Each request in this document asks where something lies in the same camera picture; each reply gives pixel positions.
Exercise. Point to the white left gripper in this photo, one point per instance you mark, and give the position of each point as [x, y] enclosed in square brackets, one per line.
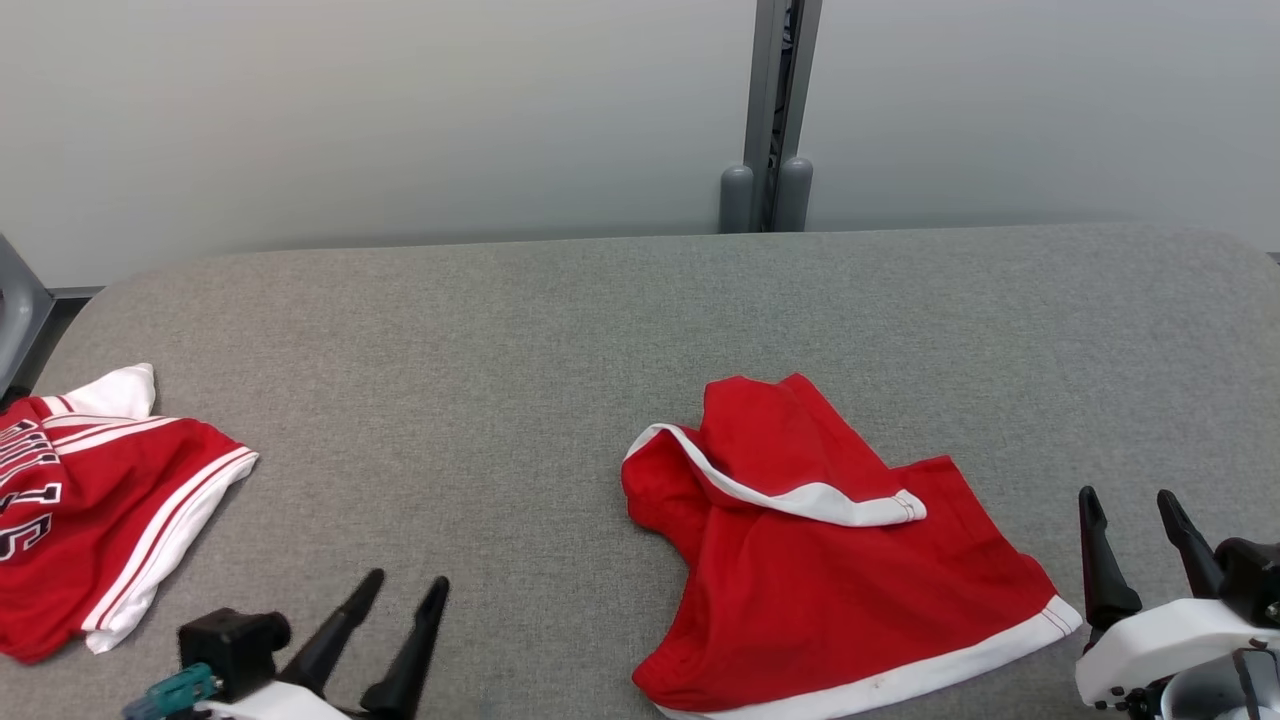
[270, 705]

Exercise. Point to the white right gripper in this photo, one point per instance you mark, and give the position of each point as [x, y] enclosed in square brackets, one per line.
[1140, 645]

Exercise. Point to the red jersey white sleeves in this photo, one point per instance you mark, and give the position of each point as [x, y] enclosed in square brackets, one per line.
[110, 500]

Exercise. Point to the red shorts white hem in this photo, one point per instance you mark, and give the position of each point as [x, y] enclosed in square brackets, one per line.
[820, 600]

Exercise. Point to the grey plastic chair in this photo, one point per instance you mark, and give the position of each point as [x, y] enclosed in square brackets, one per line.
[18, 310]

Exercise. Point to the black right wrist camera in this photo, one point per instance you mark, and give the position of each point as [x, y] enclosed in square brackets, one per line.
[1250, 580]

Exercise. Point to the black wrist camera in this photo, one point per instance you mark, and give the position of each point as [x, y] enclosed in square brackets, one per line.
[1250, 580]
[230, 645]

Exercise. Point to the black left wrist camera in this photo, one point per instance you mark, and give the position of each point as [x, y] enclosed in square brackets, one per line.
[230, 645]

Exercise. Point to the grey cylindrical post foot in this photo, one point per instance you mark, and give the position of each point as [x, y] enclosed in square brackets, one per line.
[736, 200]
[794, 195]

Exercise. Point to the grey metal wall post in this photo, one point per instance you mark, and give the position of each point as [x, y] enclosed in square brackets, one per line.
[780, 80]

